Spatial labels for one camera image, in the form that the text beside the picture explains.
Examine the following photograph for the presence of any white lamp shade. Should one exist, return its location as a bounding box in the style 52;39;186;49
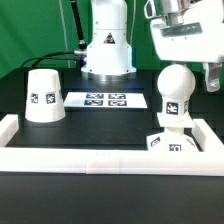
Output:
25;69;65;123

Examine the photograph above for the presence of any white marker sheet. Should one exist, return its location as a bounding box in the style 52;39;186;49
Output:
64;92;147;109

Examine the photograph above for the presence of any white lamp base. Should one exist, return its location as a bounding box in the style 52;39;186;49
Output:
146;113;198;152

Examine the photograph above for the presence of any white lamp bulb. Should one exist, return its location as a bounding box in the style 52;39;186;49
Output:
157;64;196;121

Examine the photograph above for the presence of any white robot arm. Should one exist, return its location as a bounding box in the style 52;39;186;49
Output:
82;0;224;92

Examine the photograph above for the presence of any white U-shaped frame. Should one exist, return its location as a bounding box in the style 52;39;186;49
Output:
0;114;224;176

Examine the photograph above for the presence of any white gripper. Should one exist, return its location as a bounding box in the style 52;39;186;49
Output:
144;0;224;92

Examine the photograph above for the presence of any black cable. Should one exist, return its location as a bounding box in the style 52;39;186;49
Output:
20;50;88;69

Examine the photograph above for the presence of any black hose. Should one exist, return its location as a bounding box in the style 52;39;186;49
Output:
69;0;88;51

